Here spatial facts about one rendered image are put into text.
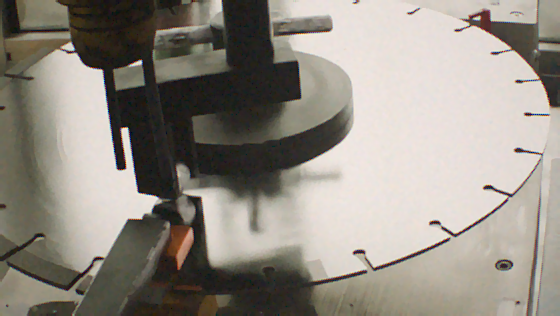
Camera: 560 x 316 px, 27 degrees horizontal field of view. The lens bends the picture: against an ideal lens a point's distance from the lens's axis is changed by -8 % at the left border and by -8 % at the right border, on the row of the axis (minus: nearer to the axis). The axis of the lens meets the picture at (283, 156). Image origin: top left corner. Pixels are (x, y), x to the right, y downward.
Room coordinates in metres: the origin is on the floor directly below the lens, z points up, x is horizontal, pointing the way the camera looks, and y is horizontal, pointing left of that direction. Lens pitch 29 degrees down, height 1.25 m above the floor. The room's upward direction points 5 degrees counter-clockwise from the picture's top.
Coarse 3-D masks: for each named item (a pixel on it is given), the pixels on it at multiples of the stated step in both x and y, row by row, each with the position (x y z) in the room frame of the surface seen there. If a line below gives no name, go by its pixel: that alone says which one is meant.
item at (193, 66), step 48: (240, 0) 0.50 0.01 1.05; (240, 48) 0.50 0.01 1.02; (288, 48) 0.52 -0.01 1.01; (144, 96) 0.49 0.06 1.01; (192, 96) 0.50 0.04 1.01; (240, 96) 0.50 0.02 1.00; (288, 96) 0.50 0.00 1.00; (144, 144) 0.50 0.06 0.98; (192, 144) 0.51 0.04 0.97; (144, 192) 0.50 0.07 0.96
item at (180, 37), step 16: (304, 16) 0.59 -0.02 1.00; (320, 16) 0.59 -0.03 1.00; (160, 32) 0.59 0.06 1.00; (176, 32) 0.59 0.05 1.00; (192, 32) 0.59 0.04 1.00; (208, 32) 0.59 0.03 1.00; (288, 32) 0.58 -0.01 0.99; (304, 32) 0.58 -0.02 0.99; (320, 32) 0.59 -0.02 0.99; (160, 48) 0.59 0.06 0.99; (224, 48) 0.58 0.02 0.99
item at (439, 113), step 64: (320, 0) 0.73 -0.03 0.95; (384, 0) 0.72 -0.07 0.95; (64, 64) 0.67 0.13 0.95; (384, 64) 0.63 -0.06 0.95; (448, 64) 0.62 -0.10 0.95; (512, 64) 0.62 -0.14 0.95; (0, 128) 0.60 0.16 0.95; (64, 128) 0.59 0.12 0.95; (384, 128) 0.55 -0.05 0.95; (448, 128) 0.55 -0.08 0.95; (512, 128) 0.54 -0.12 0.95; (0, 192) 0.52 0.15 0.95; (64, 192) 0.52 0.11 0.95; (128, 192) 0.51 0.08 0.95; (192, 192) 0.51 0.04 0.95; (256, 192) 0.50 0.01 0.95; (320, 192) 0.50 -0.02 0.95; (384, 192) 0.49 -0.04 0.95; (448, 192) 0.49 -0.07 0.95; (512, 192) 0.48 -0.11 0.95; (64, 256) 0.46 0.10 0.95; (192, 256) 0.45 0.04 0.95; (256, 256) 0.45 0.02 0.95; (320, 256) 0.44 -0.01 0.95; (384, 256) 0.44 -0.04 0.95
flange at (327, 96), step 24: (312, 72) 0.60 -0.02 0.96; (336, 72) 0.60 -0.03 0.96; (312, 96) 0.57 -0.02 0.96; (336, 96) 0.57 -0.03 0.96; (192, 120) 0.56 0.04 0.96; (216, 120) 0.56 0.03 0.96; (240, 120) 0.55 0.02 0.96; (264, 120) 0.55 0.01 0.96; (288, 120) 0.55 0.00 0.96; (312, 120) 0.55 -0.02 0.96; (336, 120) 0.56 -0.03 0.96; (216, 144) 0.54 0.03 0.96; (240, 144) 0.53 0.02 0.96; (264, 144) 0.53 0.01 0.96; (288, 144) 0.54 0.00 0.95; (312, 144) 0.54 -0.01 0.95
